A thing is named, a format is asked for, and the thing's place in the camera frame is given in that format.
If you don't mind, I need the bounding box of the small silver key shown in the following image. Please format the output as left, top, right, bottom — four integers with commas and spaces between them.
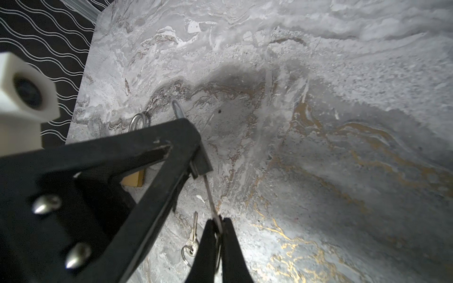
203, 175, 223, 273

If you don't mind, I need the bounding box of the small key on table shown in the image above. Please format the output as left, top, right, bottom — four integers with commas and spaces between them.
180, 211, 199, 267

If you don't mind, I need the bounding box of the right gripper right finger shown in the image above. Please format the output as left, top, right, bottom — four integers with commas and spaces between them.
221, 218, 253, 283

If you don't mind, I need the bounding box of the brass padlock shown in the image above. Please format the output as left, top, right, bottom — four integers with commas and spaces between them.
120, 112, 151, 188

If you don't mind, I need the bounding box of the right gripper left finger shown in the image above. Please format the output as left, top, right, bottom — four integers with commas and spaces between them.
185, 219, 217, 283

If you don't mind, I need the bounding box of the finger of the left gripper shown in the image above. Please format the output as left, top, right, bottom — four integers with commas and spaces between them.
1, 119, 201, 283

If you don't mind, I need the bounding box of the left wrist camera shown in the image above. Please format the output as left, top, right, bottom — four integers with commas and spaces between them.
1, 52, 60, 156

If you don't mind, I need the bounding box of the small black padlock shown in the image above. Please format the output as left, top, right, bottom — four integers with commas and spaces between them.
171, 100, 215, 178

